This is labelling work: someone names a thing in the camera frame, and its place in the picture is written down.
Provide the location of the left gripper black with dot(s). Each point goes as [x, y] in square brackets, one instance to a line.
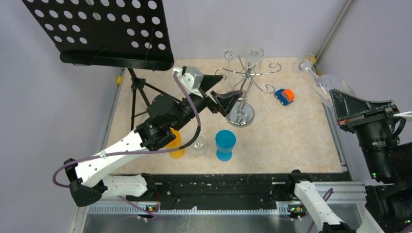
[225, 101]

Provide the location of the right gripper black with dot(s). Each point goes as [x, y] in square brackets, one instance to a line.
[345, 105]

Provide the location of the blue wine glass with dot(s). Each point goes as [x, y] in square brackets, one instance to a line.
[225, 142]

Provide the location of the clear wine glass front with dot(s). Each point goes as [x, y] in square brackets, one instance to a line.
[199, 147]

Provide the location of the clear wine glass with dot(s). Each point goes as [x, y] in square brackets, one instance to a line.
[322, 84]
[229, 55]
[254, 58]
[199, 147]

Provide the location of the orange wine glass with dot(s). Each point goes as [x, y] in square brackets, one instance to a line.
[176, 143]

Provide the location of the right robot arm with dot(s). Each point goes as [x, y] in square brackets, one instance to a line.
[377, 125]

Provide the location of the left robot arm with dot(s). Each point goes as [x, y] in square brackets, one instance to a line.
[91, 179]

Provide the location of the yellow corner clip right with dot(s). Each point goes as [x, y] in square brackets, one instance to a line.
[312, 60]

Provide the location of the blue and orange toy car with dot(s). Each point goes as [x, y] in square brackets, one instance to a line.
[285, 96]

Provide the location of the aluminium corner profile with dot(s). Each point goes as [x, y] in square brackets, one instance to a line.
[348, 5]

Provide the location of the black perforated music stand desk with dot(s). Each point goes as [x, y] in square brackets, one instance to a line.
[113, 33]

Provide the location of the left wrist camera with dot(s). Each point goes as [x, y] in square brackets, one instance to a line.
[191, 78]

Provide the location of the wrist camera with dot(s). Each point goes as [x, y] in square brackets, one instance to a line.
[404, 114]
[191, 78]

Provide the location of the chrome wire wine glass rack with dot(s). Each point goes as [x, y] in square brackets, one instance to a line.
[239, 77]

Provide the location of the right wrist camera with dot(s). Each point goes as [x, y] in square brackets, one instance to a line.
[404, 114]

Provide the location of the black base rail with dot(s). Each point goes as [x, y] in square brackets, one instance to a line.
[218, 191]

